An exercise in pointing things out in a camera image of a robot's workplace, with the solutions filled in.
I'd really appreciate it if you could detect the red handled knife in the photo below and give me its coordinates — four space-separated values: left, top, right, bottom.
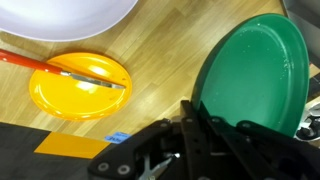
0 48 127 90

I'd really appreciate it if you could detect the blue tape piece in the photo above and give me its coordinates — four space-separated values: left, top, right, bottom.
104 131 132 145

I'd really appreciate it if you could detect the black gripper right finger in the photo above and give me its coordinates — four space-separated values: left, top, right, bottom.
180 99 320 180

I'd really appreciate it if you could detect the orange plate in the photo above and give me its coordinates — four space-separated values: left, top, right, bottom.
28 52 133 122

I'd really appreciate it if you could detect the silver metal panel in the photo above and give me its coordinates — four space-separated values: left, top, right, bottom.
283 0 320 68

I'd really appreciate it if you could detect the orange tape patch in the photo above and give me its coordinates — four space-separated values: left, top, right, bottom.
33 131 111 160

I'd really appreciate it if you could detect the lilac plate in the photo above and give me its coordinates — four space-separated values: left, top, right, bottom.
0 0 139 43

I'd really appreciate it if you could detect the green plate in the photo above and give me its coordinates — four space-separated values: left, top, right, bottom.
192 13 310 138

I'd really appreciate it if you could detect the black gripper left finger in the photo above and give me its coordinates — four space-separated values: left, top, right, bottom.
88 119 188 180

